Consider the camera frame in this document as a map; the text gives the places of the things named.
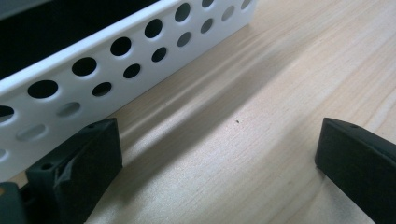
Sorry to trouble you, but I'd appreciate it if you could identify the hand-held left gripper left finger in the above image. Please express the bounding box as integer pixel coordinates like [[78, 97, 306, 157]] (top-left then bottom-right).
[[25, 117, 123, 224]]

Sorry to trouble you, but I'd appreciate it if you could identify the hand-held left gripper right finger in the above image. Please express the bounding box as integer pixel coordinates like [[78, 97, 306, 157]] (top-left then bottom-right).
[[314, 117, 396, 224]]

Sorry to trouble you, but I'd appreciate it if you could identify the white perforated plastic basket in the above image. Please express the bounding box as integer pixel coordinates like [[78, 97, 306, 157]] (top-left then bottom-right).
[[0, 0, 260, 183]]

